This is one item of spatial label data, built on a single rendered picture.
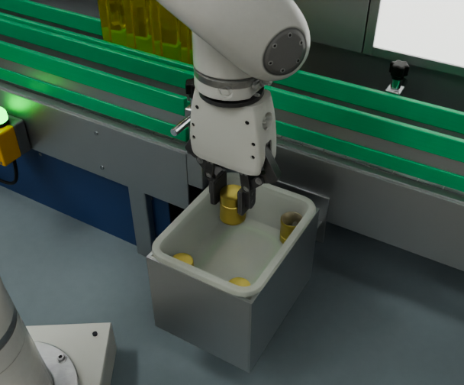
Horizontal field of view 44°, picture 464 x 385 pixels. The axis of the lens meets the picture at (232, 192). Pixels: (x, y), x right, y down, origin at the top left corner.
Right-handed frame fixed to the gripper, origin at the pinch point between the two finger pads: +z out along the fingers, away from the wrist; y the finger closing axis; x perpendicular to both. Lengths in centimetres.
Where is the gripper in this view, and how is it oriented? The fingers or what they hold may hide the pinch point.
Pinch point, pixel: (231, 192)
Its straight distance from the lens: 74.7
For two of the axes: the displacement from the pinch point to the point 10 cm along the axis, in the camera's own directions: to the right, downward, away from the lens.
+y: -8.6, -3.2, 4.0
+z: 0.0, 7.8, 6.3
